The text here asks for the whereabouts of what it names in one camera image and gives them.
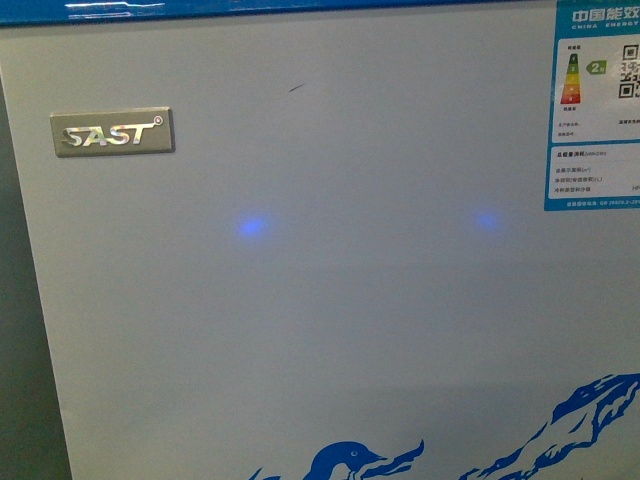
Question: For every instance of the white blue chest freezer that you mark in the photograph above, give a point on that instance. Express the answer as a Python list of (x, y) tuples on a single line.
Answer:
[(345, 269)]

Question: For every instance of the silver SAST logo plate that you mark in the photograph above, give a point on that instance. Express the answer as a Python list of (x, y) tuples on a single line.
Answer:
[(134, 131)]

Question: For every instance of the blue energy label sticker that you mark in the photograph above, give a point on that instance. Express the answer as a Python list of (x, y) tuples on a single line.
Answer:
[(593, 140)]

